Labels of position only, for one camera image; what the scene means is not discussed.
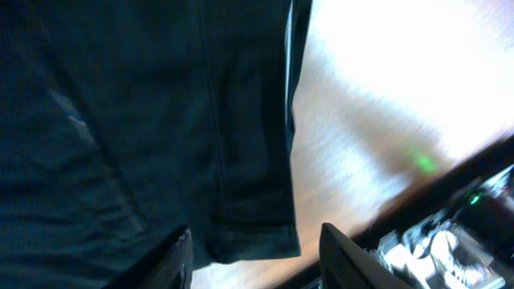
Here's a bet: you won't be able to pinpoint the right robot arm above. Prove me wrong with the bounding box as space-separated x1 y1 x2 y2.
370 167 513 289

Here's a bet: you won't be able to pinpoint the black shorts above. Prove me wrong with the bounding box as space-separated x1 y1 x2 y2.
1 0 312 288

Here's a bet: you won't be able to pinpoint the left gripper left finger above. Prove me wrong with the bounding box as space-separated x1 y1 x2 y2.
102 226 194 289

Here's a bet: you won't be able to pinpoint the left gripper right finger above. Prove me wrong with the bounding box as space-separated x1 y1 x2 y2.
319 223 412 289

